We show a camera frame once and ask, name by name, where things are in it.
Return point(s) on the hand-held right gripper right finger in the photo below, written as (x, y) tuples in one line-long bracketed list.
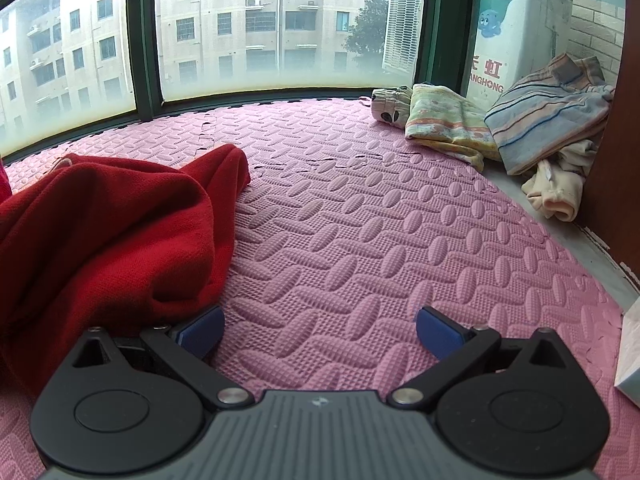
[(440, 330)]

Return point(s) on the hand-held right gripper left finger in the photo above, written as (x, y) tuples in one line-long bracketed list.
[(202, 332)]

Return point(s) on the red knit garment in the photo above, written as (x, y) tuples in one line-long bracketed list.
[(100, 235)]

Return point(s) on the pink foam floor mat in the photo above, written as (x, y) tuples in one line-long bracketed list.
[(350, 210)]

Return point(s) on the cream garment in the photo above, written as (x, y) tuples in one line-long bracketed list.
[(555, 185)]

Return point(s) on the crumpled white rag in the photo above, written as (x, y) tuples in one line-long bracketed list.
[(445, 115)]

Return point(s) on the small white patterned cloth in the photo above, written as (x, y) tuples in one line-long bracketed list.
[(392, 102)]

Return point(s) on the striped folded shirt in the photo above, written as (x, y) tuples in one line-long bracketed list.
[(540, 110)]

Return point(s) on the brown wooden panel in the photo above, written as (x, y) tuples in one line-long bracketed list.
[(620, 160)]

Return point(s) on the green tree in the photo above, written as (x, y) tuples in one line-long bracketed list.
[(372, 25)]

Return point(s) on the white louvred outdoor unit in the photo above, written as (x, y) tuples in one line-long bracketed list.
[(402, 15)]

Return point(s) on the white box with cartoon print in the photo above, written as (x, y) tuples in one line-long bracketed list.
[(525, 20)]

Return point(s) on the beige apartment building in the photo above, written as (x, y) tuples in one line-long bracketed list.
[(225, 10)]

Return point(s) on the green window frame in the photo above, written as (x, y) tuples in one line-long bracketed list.
[(142, 35)]

